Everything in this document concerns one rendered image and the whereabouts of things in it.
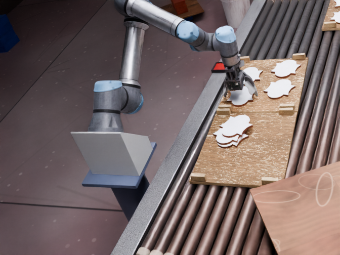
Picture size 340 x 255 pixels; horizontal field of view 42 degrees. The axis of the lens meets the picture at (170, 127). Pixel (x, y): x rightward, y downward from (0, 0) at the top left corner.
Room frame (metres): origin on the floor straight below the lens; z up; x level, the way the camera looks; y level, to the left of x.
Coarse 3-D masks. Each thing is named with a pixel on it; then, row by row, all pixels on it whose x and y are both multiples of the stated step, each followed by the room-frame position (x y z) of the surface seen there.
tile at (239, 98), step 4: (244, 88) 1.64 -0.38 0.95; (232, 92) 1.65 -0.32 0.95; (236, 92) 1.64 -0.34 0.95; (240, 92) 1.62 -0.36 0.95; (244, 92) 1.61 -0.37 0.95; (248, 92) 1.60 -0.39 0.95; (232, 96) 1.62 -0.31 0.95; (236, 96) 1.61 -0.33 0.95; (240, 96) 1.59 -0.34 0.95; (244, 96) 1.58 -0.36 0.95; (248, 96) 1.57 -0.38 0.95; (252, 96) 1.58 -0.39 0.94; (228, 100) 1.60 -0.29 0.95; (232, 100) 1.59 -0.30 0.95; (236, 100) 1.58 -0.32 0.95; (240, 100) 1.57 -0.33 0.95; (244, 100) 1.56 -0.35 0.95; (248, 100) 1.55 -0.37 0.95; (252, 100) 1.54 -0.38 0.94; (232, 104) 1.57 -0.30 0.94; (236, 104) 1.55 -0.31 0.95; (240, 104) 1.54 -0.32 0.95; (244, 104) 1.54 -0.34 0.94
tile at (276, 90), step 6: (270, 84) 1.60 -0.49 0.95; (276, 84) 1.59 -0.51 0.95; (282, 84) 1.57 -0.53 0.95; (288, 84) 1.56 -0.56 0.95; (264, 90) 1.58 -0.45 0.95; (270, 90) 1.56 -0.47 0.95; (276, 90) 1.55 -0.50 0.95; (282, 90) 1.53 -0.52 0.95; (288, 90) 1.52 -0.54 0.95; (270, 96) 1.52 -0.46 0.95; (276, 96) 1.51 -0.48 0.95; (282, 96) 1.50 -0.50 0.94
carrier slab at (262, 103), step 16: (256, 64) 1.82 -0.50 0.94; (272, 64) 1.77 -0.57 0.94; (304, 64) 1.68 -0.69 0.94; (272, 80) 1.64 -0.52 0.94; (304, 80) 1.58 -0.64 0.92; (256, 96) 1.57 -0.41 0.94; (288, 96) 1.49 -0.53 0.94; (240, 112) 1.51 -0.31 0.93; (256, 112) 1.47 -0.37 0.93; (272, 112) 1.43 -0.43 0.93
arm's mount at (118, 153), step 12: (72, 132) 1.52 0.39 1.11; (84, 132) 1.49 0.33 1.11; (96, 132) 1.46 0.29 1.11; (108, 132) 1.43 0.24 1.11; (120, 132) 1.41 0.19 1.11; (84, 144) 1.50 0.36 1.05; (96, 144) 1.47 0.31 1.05; (108, 144) 1.44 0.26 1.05; (120, 144) 1.41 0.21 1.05; (132, 144) 1.44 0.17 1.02; (144, 144) 1.51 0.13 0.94; (84, 156) 1.52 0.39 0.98; (96, 156) 1.49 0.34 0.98; (108, 156) 1.46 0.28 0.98; (120, 156) 1.43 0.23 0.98; (132, 156) 1.41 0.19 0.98; (144, 156) 1.48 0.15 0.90; (96, 168) 1.51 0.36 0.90; (108, 168) 1.47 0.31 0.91; (120, 168) 1.44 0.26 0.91; (132, 168) 1.41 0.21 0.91
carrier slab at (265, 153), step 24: (216, 120) 1.50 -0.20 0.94; (264, 120) 1.39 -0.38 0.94; (288, 120) 1.34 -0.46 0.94; (216, 144) 1.35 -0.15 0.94; (240, 144) 1.30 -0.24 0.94; (264, 144) 1.26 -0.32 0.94; (288, 144) 1.21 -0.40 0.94; (216, 168) 1.22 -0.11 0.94; (240, 168) 1.18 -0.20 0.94; (264, 168) 1.13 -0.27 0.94
